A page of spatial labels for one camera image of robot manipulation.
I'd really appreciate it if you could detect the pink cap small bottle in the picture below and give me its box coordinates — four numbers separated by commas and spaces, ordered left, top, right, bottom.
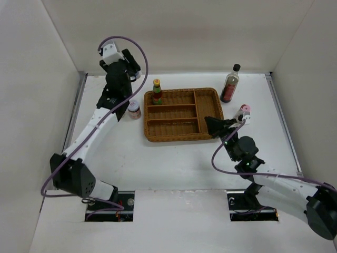
235, 104, 251, 121

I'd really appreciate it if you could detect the tall dark vinegar bottle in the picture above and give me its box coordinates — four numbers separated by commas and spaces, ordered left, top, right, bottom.
220, 64, 241, 103

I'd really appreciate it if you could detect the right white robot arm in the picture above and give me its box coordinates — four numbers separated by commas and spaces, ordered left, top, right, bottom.
205, 116, 336, 240

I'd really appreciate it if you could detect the white lid chili jar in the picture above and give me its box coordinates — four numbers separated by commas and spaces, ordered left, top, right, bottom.
127, 100, 141, 119

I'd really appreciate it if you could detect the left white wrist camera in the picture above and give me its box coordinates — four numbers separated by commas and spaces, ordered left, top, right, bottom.
101, 41, 123, 65

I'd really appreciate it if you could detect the yellow cap sauce bottle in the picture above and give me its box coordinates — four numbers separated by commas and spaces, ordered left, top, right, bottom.
152, 79, 163, 105

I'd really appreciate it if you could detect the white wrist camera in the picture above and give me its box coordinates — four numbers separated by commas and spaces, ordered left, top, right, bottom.
234, 110, 251, 125
101, 41, 123, 65

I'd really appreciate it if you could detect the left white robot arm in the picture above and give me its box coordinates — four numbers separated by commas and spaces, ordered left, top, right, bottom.
50, 44, 141, 210

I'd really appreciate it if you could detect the left aluminium table rail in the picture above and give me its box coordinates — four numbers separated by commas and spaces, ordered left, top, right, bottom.
59, 71, 88, 165

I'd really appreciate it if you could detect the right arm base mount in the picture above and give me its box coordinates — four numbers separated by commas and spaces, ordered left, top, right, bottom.
226, 183, 279, 222

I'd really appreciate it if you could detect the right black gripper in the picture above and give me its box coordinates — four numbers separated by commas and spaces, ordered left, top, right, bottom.
205, 116, 239, 162

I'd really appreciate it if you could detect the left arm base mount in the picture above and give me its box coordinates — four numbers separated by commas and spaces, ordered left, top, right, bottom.
82, 191, 135, 222

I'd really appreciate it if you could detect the aluminium table rail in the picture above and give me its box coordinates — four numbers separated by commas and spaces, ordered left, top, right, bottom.
59, 71, 88, 165
265, 72, 303, 177

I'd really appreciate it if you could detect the right aluminium table rail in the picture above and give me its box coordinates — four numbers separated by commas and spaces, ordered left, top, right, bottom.
265, 72, 303, 177

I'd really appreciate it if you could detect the wicker divided tray basket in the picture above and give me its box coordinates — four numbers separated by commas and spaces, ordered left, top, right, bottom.
143, 87, 224, 142

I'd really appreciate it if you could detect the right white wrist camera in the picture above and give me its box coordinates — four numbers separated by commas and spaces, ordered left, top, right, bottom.
234, 110, 251, 125

